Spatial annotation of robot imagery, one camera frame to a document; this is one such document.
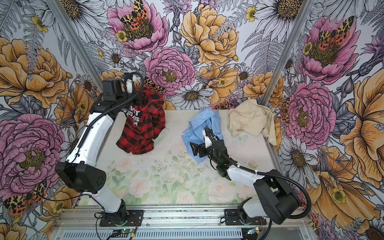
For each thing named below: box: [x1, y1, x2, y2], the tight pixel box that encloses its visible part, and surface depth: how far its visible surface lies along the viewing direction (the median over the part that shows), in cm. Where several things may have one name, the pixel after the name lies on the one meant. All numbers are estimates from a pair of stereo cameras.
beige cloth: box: [227, 99, 277, 146], surface depth 110 cm
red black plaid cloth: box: [116, 88, 166, 155], surface depth 99 cm
